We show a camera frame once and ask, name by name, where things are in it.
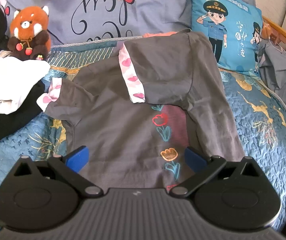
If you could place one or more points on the red panda plush toy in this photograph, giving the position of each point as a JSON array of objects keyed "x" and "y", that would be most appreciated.
[{"x": 29, "y": 36}]

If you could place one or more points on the orange plush toy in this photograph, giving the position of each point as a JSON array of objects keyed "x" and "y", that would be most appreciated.
[{"x": 266, "y": 31}]

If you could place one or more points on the blue floral quilt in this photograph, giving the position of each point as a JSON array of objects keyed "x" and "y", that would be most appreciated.
[{"x": 259, "y": 114}]

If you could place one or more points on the grey-blue duvet with lettering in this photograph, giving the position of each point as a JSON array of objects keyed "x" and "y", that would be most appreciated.
[{"x": 76, "y": 21}]

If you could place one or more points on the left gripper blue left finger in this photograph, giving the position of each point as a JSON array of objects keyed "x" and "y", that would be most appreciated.
[{"x": 66, "y": 169}]

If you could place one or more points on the folded pink towel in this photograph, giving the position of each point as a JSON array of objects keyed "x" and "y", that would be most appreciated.
[{"x": 159, "y": 34}]

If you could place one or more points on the blue cartoon police pillow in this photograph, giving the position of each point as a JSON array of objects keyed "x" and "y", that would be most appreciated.
[{"x": 233, "y": 28}]

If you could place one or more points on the yellow wooden stick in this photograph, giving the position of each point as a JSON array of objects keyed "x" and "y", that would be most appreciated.
[{"x": 277, "y": 32}]

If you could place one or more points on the white cloth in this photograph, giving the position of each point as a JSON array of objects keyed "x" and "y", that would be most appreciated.
[{"x": 17, "y": 79}]

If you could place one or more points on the grey sweatshirt with print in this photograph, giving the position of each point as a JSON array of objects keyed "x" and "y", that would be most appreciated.
[{"x": 178, "y": 70}]

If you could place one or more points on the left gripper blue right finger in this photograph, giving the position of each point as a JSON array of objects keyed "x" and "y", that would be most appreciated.
[{"x": 204, "y": 169}]

